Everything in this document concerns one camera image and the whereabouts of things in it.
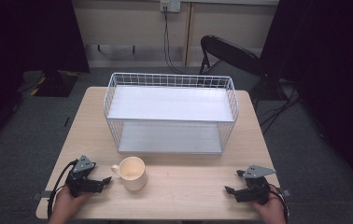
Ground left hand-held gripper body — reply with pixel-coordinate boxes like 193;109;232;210
64;154;104;198

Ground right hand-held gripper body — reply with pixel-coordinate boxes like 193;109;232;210
233;164;277;206

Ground cream ceramic cup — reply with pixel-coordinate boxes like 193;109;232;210
110;156;148;192

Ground person's left hand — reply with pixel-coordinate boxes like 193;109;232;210
51;186;91;220

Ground person's right hand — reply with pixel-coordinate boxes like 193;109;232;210
250;186;288;224

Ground black stand base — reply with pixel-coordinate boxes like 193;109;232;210
34;69;79;98

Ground black folding chair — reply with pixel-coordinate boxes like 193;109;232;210
198;35;267;104

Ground dark curtain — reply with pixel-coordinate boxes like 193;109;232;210
0;0;92;157
259;0;353;200

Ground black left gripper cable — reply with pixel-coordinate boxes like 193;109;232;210
46;159;79;220

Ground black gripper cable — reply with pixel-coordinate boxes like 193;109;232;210
267;182;290;224
46;159;79;220

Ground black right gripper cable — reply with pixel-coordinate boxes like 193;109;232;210
267;182;290;224

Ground black floor cables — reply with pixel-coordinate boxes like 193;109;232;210
258;78;304;135

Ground white wire shelf rack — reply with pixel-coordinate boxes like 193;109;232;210
103;72;240;156

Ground black wall socket cable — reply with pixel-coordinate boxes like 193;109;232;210
162;7;201;76

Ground white wall socket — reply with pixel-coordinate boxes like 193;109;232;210
160;0;182;14

